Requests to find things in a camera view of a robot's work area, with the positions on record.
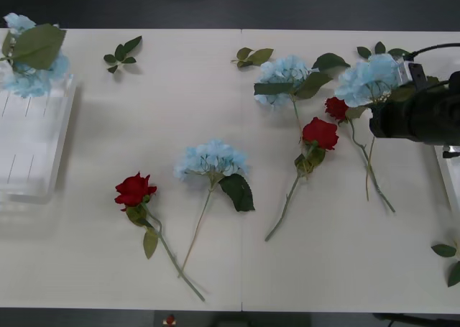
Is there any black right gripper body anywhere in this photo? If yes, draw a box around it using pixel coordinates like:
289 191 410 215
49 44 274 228
369 86 418 139

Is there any small green leaf twig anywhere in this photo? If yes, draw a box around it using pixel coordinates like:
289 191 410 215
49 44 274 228
356 41 387 60

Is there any small red rose with stem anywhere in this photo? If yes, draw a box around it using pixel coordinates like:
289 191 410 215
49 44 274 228
324 96 396 213

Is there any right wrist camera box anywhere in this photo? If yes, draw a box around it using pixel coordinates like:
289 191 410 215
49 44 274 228
396 55 426 91

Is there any dark green leaf twig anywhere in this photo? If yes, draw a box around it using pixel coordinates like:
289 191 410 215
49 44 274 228
103 35 144 75

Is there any pale blue flower with leaves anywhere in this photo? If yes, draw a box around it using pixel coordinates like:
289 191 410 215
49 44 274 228
172 138 256 278
253 52 351 144
0 12 71 98
333 48 445 202

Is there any olive green leaf twig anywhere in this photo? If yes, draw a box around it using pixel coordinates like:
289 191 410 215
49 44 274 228
231 47 275 69

